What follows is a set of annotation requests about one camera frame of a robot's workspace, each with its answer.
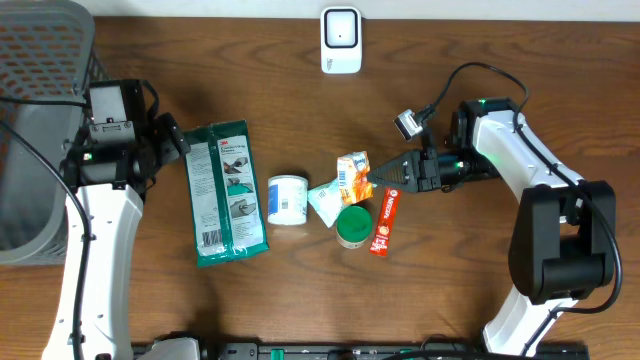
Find right black cable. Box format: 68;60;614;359
424;61;624;356

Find grey plastic mesh basket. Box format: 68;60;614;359
1;1;108;266

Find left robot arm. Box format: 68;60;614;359
42;113;190;359

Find teal wet wipes pack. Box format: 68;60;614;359
307;179;346;228

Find white barcode scanner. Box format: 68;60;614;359
320;6;363;75

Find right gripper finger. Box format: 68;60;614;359
367;175;418;193
369;150;415;178

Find green white instruction package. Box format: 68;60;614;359
185;120;269;267

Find black cable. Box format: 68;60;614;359
0;94;96;360
424;61;624;356

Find white plastic bottle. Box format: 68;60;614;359
267;175;308;226

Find orange white small packet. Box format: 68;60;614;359
337;151;374;205

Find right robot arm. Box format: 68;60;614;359
368;98;621;357

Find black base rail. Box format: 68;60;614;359
132;341;591;360

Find green lid small jar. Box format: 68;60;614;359
336;205;373;249

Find red Nescafe stick sachet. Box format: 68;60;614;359
369;188;402;257

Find left black cable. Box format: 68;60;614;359
0;94;96;360

